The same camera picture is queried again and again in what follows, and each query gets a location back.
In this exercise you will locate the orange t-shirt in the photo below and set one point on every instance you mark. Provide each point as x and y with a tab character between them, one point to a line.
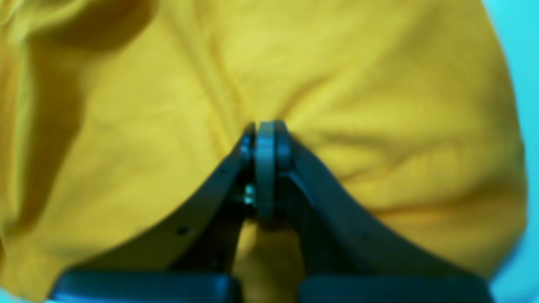
114	111

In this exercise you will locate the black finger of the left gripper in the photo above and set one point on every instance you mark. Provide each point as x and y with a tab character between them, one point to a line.
187	257
349	256

